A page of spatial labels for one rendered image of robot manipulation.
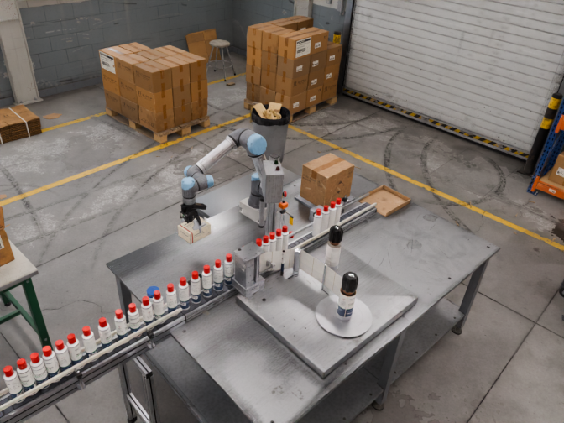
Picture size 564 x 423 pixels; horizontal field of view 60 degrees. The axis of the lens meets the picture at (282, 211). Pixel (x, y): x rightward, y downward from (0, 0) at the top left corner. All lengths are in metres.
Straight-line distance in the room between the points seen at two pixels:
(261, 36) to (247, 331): 4.82
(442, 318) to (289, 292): 1.43
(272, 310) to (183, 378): 0.84
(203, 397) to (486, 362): 2.05
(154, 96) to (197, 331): 3.87
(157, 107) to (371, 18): 3.31
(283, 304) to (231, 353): 0.41
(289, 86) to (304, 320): 4.43
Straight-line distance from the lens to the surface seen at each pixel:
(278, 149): 5.71
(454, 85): 7.07
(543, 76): 6.66
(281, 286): 2.86
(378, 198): 3.84
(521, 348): 4.24
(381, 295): 2.91
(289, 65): 6.60
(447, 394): 3.73
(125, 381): 3.12
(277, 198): 2.79
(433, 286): 3.15
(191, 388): 3.23
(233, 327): 2.70
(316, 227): 3.20
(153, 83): 6.02
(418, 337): 3.68
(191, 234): 3.00
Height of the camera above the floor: 2.84
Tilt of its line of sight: 34 degrees down
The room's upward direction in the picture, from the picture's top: 4 degrees clockwise
